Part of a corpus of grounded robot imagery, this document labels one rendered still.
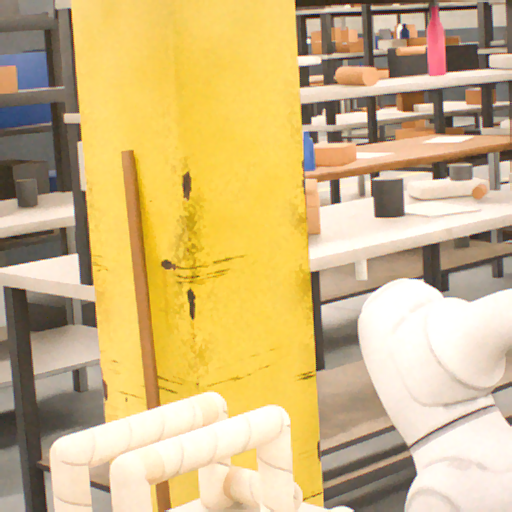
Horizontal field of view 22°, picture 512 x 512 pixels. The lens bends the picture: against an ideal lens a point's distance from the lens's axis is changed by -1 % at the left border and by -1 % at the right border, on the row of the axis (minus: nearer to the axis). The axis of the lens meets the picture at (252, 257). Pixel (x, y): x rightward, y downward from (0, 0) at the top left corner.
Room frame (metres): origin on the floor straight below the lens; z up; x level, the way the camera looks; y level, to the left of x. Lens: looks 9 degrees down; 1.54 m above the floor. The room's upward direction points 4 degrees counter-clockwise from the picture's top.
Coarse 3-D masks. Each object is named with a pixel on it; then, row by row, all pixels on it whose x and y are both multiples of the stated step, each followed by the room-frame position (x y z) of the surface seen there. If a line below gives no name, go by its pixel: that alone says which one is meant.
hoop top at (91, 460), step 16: (192, 400) 1.22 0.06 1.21; (208, 400) 1.22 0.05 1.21; (144, 416) 1.17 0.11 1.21; (160, 416) 1.18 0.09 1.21; (176, 416) 1.19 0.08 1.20; (192, 416) 1.20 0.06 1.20; (208, 416) 1.21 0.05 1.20; (80, 432) 1.13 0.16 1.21; (96, 432) 1.13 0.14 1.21; (112, 432) 1.14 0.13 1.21; (128, 432) 1.15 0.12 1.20; (144, 432) 1.16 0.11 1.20; (160, 432) 1.17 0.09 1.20; (176, 432) 1.19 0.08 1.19; (64, 448) 1.11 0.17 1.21; (80, 448) 1.11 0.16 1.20; (96, 448) 1.12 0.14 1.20; (112, 448) 1.13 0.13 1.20; (128, 448) 1.15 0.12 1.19; (96, 464) 1.13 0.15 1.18
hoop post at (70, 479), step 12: (60, 468) 1.10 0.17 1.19; (72, 468) 1.10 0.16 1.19; (84, 468) 1.11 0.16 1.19; (60, 480) 1.10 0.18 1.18; (72, 480) 1.10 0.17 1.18; (84, 480) 1.11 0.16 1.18; (60, 492) 1.11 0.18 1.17; (72, 492) 1.10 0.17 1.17; (84, 492) 1.11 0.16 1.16; (60, 504) 1.11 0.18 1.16; (72, 504) 1.10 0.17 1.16; (84, 504) 1.11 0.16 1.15
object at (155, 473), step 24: (264, 408) 1.17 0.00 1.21; (192, 432) 1.11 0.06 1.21; (216, 432) 1.12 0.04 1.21; (240, 432) 1.13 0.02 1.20; (264, 432) 1.15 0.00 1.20; (120, 456) 1.06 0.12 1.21; (144, 456) 1.06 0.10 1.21; (168, 456) 1.07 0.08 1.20; (192, 456) 1.09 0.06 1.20; (216, 456) 1.11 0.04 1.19
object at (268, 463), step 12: (288, 432) 1.17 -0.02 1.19; (276, 444) 1.16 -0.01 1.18; (288, 444) 1.17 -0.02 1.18; (264, 456) 1.16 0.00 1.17; (276, 456) 1.16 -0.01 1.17; (288, 456) 1.17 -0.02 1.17; (264, 468) 1.16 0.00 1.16; (276, 468) 1.16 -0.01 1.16; (288, 468) 1.17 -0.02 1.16; (264, 480) 1.17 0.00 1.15; (276, 480) 1.16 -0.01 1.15; (288, 480) 1.17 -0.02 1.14; (264, 492) 1.17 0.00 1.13; (276, 492) 1.16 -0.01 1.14; (288, 492) 1.17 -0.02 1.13; (264, 504) 1.17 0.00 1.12; (276, 504) 1.16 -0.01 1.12; (288, 504) 1.16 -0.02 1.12
